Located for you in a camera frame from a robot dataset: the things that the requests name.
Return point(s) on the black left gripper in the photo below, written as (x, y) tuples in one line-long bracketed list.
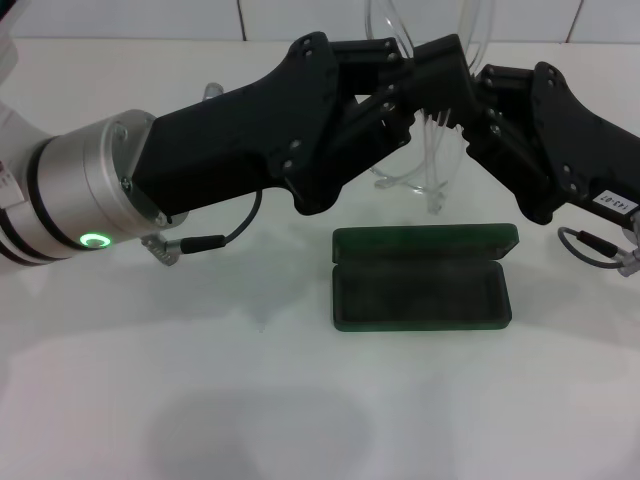
[(225, 140)]

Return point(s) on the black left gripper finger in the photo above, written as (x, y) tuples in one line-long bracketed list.
[(445, 75)]

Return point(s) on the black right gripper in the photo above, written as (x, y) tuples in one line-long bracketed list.
[(590, 150)]

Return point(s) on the clear white glasses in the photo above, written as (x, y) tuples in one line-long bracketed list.
[(432, 197)]

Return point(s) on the green glasses case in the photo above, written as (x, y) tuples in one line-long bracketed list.
[(425, 300)]

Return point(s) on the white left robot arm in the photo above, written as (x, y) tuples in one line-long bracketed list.
[(75, 190)]

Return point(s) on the left gripper silver plug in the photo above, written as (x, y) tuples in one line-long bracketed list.
[(212, 91)]

